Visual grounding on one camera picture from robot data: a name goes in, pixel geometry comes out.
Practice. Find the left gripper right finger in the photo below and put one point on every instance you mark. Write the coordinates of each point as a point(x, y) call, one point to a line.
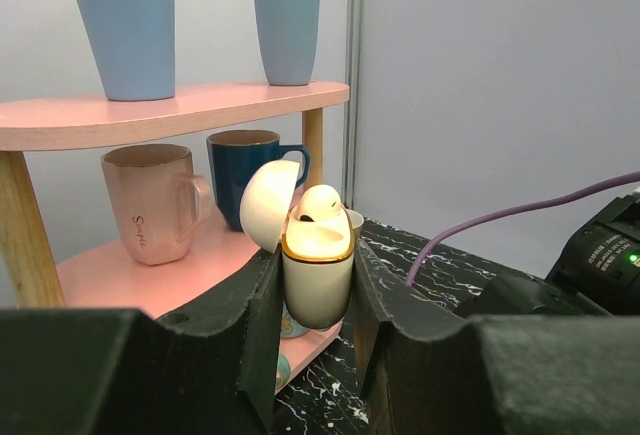
point(423, 370)

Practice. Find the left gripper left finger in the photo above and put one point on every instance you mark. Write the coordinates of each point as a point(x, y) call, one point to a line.
point(207, 367)

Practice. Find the white earbud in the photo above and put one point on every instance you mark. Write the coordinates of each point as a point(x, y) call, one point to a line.
point(318, 203)

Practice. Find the light blue butterfly mug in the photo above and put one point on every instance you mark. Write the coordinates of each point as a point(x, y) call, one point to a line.
point(290, 328)

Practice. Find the pink three-tier wooden shelf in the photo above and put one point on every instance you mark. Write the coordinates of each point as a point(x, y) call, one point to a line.
point(105, 276)

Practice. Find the beige mug on shelf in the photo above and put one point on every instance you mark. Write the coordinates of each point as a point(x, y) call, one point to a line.
point(158, 201)

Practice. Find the cream ceramic bowl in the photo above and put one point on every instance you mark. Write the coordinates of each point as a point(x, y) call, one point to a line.
point(355, 221)

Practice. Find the dark blue faceted mug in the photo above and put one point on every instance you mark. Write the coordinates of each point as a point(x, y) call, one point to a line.
point(235, 156)

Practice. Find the right blue plastic cup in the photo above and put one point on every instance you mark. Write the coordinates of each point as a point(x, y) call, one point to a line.
point(287, 33)

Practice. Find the blue plastic cup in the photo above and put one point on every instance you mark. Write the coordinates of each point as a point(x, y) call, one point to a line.
point(133, 45)
point(287, 33)

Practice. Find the left blue plastic cup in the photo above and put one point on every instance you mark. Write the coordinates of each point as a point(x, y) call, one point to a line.
point(133, 45)

